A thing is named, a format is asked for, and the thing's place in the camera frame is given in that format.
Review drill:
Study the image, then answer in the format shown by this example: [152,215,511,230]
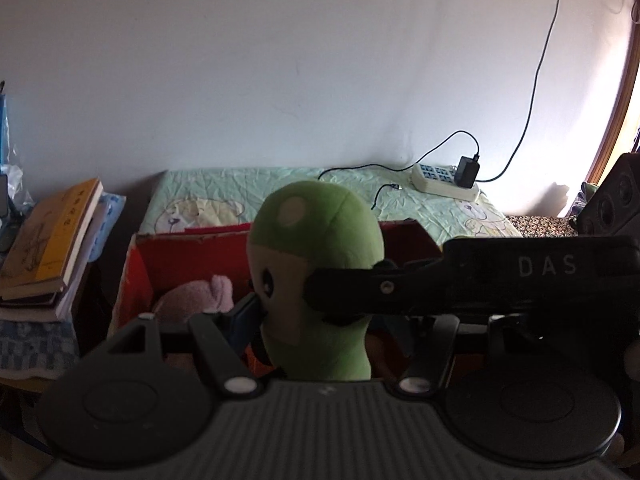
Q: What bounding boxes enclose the green cartoon bed sheet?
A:
[140,168,518,244]

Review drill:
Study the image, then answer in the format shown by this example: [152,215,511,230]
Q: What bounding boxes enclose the green plush toy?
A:
[246,180,385,382]

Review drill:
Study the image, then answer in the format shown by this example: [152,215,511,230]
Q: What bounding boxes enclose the pink plush toy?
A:
[152,275,234,324]

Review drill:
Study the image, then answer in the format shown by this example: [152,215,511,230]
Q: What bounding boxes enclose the book stack under yellow book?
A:
[1,192,126,323]

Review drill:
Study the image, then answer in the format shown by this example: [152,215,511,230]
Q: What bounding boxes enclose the black speaker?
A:
[576,153,640,240]

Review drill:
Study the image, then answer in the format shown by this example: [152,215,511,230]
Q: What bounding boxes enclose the black cable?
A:
[318,129,482,210]

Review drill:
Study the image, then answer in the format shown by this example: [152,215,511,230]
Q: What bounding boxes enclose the red cardboard box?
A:
[106,219,444,361]

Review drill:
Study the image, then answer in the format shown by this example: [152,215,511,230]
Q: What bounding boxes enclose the white power strip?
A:
[411,162,480,202]

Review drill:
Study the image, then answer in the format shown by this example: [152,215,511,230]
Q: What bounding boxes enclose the blue checkered cloth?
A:
[0,321,79,380]

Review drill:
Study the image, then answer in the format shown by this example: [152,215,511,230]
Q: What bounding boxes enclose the black power adapter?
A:
[454,155,480,188]

